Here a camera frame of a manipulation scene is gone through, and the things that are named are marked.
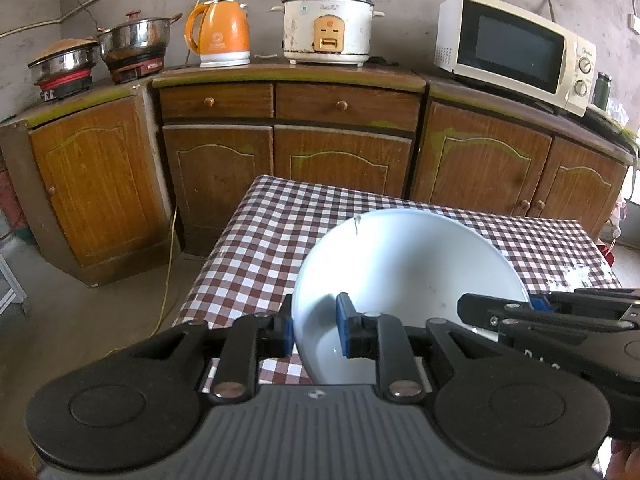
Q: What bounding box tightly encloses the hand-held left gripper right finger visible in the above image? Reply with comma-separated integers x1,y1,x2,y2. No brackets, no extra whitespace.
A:
336,291,503,402

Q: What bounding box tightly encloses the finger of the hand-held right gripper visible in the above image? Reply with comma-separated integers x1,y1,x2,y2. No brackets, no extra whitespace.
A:
530,287,640,313
457,292,626,333

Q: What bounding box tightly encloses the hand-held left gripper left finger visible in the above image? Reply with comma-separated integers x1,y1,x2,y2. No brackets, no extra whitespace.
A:
127,294,297,407

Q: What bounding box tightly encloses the blue patterned ceramic bowl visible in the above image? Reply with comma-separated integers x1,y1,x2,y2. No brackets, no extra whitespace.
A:
291,208,532,387

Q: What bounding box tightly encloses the person's right hand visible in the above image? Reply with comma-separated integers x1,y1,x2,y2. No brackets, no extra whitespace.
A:
606,437,640,480

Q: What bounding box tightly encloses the red white checked tablecloth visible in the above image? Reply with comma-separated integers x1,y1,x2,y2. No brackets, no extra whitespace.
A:
172,175,623,401

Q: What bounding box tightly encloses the two-door wooden cabinet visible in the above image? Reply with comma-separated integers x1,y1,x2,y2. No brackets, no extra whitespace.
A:
410,77,640,241

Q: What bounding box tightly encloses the wooden cabinet with drawers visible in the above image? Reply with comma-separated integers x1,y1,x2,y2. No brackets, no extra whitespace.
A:
151,65,428,256

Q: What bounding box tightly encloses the green onion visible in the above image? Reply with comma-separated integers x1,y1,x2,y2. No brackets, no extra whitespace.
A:
620,127,640,171

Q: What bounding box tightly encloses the black flat cooktop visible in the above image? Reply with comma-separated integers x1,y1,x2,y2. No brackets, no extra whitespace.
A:
582,105,638,138

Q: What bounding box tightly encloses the clear plastic bag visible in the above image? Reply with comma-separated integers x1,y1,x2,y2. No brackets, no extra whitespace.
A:
607,101,632,126

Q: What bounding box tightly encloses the wide wooden drawer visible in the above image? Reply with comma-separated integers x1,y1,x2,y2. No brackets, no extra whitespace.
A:
276,82,422,132

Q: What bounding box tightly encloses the narrow wooden drawer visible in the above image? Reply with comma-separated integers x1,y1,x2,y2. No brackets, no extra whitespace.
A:
160,82,275,121

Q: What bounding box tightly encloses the single-door wooden cabinet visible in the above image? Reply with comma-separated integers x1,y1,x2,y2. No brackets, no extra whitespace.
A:
0,82,183,288

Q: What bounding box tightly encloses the white microwave oven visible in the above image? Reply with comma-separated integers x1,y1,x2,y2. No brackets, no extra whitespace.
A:
434,0,598,118

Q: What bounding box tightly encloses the white metal rack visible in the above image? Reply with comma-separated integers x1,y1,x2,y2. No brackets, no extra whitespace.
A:
0,252,31,318

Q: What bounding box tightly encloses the white rice cooker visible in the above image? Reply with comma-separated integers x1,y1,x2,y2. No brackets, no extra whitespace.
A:
271,0,387,67

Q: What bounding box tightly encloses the red induction cooker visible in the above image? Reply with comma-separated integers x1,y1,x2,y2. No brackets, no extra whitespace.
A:
109,55,166,84
39,71,93,104

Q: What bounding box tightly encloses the orange electric kettle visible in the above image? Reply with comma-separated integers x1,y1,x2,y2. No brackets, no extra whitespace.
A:
185,0,252,68

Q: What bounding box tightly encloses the faded red sack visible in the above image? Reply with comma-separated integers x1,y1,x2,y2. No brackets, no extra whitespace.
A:
0,155,26,246

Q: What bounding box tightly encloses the steel pot with red knob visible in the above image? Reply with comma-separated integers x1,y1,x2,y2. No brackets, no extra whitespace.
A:
96,9,183,63

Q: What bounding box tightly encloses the steel pot with brown lid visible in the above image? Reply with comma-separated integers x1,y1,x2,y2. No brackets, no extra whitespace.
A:
27,37,101,83

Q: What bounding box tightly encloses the yellow cable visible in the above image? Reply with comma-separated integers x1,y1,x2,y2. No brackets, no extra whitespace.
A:
107,207,178,356

